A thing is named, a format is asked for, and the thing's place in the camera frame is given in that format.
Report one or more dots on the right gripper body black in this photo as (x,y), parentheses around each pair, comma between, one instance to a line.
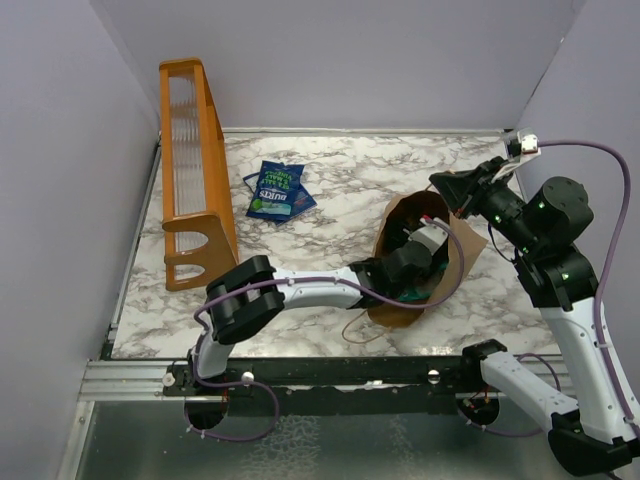
(501,205)

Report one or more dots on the brown paper bag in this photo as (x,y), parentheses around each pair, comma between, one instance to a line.
(450,270)

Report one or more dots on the blue Burts crisps packet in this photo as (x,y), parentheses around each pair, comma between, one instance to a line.
(276,191)

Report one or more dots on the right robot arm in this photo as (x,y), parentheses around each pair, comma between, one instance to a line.
(593,431)

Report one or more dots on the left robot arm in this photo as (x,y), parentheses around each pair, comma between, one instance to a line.
(240,303)

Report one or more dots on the green snack packet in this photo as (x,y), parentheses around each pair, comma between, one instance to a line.
(421,289)

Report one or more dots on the orange wooden rack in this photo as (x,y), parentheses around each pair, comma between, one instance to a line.
(197,211)

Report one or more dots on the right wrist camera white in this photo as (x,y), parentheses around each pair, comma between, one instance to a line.
(521,143)

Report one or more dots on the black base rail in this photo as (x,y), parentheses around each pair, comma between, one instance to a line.
(317,386)

